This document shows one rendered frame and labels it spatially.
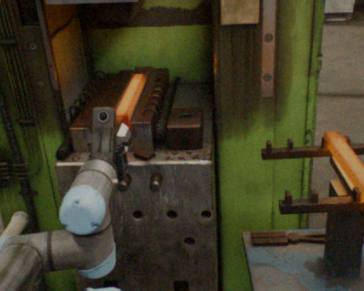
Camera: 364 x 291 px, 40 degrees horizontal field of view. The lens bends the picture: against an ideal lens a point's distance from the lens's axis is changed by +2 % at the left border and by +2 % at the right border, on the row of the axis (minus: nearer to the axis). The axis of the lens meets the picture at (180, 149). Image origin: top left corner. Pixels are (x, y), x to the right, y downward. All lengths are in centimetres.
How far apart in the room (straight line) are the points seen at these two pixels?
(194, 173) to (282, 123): 31
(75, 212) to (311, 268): 56
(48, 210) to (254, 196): 62
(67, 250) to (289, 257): 52
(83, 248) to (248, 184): 62
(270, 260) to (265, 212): 31
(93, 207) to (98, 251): 11
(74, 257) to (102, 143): 23
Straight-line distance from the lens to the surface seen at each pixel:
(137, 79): 144
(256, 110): 131
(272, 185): 142
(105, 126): 102
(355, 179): 98
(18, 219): 156
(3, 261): 85
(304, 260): 120
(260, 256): 119
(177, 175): 117
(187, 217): 123
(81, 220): 88
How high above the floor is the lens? 146
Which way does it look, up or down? 27 degrees down
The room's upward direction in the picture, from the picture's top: 4 degrees counter-clockwise
